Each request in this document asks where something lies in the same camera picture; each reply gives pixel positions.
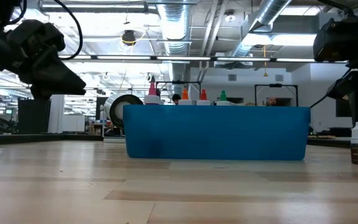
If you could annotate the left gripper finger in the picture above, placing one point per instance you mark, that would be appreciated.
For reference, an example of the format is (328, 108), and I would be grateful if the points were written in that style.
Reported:
(42, 96)
(54, 77)

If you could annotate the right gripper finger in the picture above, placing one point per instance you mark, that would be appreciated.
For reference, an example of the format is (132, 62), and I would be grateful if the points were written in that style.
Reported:
(340, 87)

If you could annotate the small brown dropper bottle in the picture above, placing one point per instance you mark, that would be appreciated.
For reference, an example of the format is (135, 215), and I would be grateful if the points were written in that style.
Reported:
(356, 133)

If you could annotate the pink food coloring bottle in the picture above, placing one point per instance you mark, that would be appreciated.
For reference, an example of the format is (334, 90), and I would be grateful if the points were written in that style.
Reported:
(152, 90)

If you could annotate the black-tipped food coloring bottle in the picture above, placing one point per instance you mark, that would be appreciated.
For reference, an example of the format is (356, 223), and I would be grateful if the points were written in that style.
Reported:
(158, 92)

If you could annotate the green-tipped food coloring bottle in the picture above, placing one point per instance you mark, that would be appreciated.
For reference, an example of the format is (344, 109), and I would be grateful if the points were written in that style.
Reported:
(223, 96)

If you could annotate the orange-tipped food coloring bottle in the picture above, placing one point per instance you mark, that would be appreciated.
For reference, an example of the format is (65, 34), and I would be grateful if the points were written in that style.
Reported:
(185, 94)

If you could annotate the red-tipped dark red bottle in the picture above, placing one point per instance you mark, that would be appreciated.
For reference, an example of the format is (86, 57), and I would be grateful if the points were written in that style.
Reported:
(203, 94)

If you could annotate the black cabinet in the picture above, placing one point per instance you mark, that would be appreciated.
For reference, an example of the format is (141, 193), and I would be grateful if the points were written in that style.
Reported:
(34, 115)

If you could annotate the white and black cylinder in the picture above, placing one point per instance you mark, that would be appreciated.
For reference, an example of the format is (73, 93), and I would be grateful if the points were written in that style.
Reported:
(117, 105)

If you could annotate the person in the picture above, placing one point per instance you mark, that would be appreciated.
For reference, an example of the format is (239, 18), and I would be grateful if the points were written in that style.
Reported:
(272, 101)
(176, 98)

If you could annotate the long strip light bar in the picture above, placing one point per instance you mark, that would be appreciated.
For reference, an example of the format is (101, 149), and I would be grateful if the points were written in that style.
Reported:
(123, 57)

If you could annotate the yellow hanging pendant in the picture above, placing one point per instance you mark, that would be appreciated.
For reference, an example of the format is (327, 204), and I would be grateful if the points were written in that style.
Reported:
(265, 74)

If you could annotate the grey overhead pipe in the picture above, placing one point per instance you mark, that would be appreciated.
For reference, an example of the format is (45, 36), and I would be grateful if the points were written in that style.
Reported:
(98, 7)

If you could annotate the round ceiling detector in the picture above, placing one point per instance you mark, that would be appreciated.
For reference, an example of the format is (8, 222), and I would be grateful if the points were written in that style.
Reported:
(229, 17)

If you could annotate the blue plastic bin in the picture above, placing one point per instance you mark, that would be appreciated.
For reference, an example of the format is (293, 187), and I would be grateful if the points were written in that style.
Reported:
(216, 133)

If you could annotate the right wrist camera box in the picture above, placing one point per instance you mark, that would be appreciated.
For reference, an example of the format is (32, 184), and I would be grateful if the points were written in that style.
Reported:
(340, 40)

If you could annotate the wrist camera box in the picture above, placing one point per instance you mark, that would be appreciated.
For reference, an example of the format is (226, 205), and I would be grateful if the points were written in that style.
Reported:
(340, 40)
(39, 34)

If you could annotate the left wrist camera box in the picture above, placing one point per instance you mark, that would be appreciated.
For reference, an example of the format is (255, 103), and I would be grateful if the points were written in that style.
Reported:
(39, 34)

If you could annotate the black table edge rail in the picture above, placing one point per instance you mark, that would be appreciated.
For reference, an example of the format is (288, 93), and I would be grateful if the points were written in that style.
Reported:
(57, 137)

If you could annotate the grey wall vent grille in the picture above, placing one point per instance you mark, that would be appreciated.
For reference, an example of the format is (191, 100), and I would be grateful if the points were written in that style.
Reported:
(279, 77)
(232, 77)

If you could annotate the black metal frame stand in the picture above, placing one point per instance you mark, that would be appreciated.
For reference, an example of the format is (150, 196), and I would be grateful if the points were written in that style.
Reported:
(179, 82)
(275, 85)

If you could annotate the black ceiling-mounted camera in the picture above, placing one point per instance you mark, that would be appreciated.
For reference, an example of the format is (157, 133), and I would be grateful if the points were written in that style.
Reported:
(128, 37)

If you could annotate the slanted silver ventilation duct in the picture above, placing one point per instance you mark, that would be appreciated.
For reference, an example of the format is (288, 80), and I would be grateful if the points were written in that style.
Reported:
(269, 12)

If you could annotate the ribbed silver ventilation duct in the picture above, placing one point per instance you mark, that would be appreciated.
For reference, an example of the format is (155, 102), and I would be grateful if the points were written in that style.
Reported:
(174, 28)

